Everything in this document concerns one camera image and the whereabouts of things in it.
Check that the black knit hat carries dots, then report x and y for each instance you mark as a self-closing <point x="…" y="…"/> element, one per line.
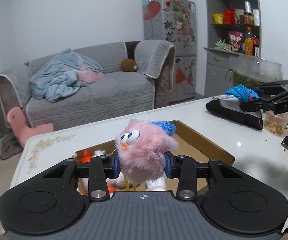
<point x="245" y="119"/>

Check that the pink plastic stool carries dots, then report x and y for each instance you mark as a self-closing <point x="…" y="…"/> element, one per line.
<point x="21" y="130"/>

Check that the orange plastic bundle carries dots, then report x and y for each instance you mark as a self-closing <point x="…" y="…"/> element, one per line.
<point x="87" y="155"/>

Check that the brown plush toy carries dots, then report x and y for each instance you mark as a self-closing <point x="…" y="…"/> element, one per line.
<point x="128" y="65"/>

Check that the grey sofa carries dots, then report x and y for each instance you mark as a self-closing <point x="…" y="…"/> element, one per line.
<point x="116" y="94"/>

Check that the white green sock bundle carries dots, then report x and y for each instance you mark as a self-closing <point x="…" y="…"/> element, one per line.
<point x="98" y="153"/>

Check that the pink clothing on sofa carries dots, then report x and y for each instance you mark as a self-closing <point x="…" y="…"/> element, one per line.
<point x="87" y="75"/>

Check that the blue sock bundle dark band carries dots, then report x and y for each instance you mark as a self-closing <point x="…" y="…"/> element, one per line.
<point x="238" y="94"/>

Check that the grey shelf cabinet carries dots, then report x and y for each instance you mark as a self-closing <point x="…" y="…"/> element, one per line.
<point x="230" y="22"/>

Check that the pink fluffy bird toy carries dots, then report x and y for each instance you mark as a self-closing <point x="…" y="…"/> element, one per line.
<point x="141" y="147"/>

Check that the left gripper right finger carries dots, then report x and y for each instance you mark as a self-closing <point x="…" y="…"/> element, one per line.
<point x="182" y="167"/>

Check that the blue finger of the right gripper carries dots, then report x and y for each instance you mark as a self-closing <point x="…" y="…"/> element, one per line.
<point x="273" y="86"/>
<point x="256" y="103"/>

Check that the decorated grey refrigerator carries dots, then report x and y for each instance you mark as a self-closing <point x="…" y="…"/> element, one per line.
<point x="175" y="22"/>

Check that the glass fish tank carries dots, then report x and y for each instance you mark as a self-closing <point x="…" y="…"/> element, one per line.
<point x="252" y="71"/>

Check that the brown floor mat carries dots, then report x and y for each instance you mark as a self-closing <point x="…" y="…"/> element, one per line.
<point x="10" y="147"/>

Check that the brown cardboard box tray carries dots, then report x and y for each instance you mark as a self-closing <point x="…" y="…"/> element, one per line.
<point x="190" y="143"/>

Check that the plastic snack container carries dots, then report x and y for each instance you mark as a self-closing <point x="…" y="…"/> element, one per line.
<point x="276" y="123"/>

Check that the light blue blanket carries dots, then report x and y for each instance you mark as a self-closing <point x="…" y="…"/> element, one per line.
<point x="57" y="79"/>

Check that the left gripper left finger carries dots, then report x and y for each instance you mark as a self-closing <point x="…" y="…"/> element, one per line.
<point x="101" y="168"/>

